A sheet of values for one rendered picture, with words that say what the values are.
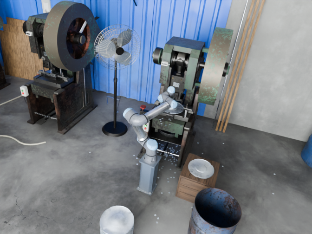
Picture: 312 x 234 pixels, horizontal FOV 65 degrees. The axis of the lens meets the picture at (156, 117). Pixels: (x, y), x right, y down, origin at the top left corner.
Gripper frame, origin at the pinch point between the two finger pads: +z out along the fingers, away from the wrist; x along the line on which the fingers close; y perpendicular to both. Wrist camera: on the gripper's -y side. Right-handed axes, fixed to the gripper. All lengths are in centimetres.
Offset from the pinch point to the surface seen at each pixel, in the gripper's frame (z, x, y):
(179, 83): -10.6, 29.2, 6.2
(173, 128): 30.5, -7.1, 9.1
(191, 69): -31.7, 33.4, 16.2
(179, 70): -22.4, 38.5, 2.9
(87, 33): -14, 83, -132
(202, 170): 33, -49, 51
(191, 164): 36, -44, 38
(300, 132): 123, 91, 201
